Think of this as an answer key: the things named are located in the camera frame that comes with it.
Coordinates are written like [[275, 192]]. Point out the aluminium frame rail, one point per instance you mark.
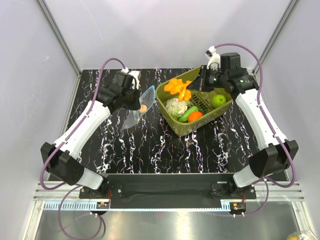
[[69, 199]]

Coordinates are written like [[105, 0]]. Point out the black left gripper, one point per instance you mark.
[[136, 106]]

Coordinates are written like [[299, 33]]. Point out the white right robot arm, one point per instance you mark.
[[275, 152]]

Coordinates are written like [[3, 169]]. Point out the clear zip top bag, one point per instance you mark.
[[146, 101]]

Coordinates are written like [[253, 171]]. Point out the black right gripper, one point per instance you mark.
[[199, 83]]

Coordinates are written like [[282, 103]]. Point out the green toy cucumber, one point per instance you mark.
[[184, 117]]

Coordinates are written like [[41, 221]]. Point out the pink toy food piece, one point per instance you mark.
[[143, 109]]

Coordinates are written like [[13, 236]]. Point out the yellow object at corner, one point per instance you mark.
[[301, 236]]

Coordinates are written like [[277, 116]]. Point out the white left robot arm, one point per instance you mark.
[[61, 157]]

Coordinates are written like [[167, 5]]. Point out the green toy apple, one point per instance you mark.
[[218, 100]]

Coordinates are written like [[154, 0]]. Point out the white toy cauliflower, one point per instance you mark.
[[176, 108]]

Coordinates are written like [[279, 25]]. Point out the orange toy carrot pieces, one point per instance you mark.
[[177, 86]]

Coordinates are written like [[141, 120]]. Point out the olive green plastic bin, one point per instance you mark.
[[202, 100]]

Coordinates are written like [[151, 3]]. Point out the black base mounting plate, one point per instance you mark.
[[171, 184]]

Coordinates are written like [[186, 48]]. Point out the orange toy fruit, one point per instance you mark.
[[194, 116]]

